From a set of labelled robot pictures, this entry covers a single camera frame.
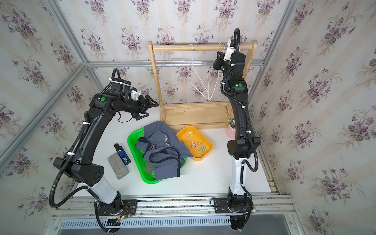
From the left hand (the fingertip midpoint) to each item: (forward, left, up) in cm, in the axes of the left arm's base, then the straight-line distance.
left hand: (154, 107), depth 72 cm
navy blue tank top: (-10, -1, -22) cm, 24 cm away
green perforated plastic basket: (-8, +14, -34) cm, 37 cm away
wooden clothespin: (-3, -21, -32) cm, 38 cm away
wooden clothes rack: (+29, -22, -38) cm, 53 cm away
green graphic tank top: (-19, +5, -30) cm, 36 cm away
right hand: (+21, -33, +19) cm, 44 cm away
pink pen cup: (+3, -46, -26) cm, 53 cm away
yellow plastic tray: (-9, -21, -32) cm, 39 cm away
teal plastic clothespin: (-6, -26, -32) cm, 42 cm away
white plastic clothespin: (-3, -23, -32) cm, 40 cm away
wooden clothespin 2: (+6, -19, -33) cm, 38 cm away
